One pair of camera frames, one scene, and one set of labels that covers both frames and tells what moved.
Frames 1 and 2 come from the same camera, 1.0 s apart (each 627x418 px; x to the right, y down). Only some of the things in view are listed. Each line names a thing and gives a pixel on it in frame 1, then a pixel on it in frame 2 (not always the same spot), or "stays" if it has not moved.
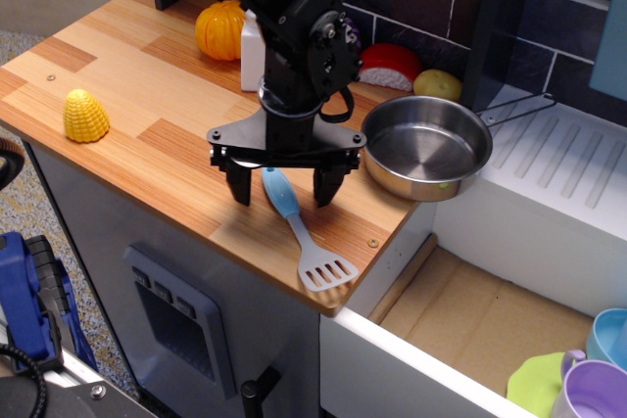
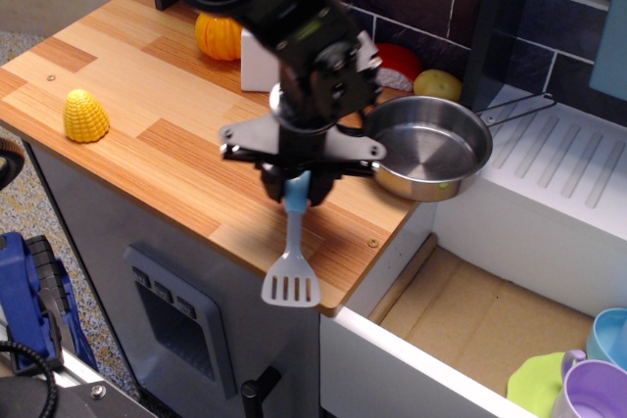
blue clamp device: (36, 308) stays
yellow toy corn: (83, 117) stays
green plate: (537, 384) stays
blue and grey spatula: (316, 271) → (293, 281)
